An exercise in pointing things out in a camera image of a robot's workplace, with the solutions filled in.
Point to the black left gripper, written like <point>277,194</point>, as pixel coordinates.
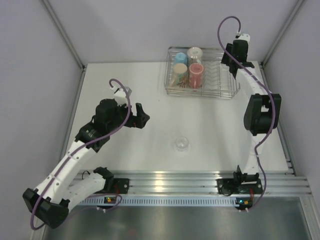
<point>139,121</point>

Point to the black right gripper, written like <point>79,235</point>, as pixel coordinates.
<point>225,59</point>

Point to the white floral mug orange inside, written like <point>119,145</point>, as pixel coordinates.
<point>194,55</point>

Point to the clear plastic cup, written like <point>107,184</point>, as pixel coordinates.
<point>182,143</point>

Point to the pink ghost pattern mug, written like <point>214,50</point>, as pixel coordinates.
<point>196,74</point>

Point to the beige coral pattern mug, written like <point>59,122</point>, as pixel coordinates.
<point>179,76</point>

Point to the light blue mug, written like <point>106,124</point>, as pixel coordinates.
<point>180,58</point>

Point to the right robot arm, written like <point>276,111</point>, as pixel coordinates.
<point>212,114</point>

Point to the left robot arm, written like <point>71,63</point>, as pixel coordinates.
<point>53,199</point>

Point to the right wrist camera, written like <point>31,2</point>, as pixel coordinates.
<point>243,37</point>

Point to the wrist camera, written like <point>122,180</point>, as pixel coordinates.
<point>243,37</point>
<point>119,96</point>

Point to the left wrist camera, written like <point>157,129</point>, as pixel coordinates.
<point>119,96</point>

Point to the metal wire dish rack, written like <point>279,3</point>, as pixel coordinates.
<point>218,82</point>

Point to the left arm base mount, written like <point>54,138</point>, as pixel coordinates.
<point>117,186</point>

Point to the perforated cable duct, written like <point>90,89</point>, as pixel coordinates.
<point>178,201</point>

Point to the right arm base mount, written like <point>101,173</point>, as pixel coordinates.
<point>229,186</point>

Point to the aluminium mounting rail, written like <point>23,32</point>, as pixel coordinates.
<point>204,183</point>

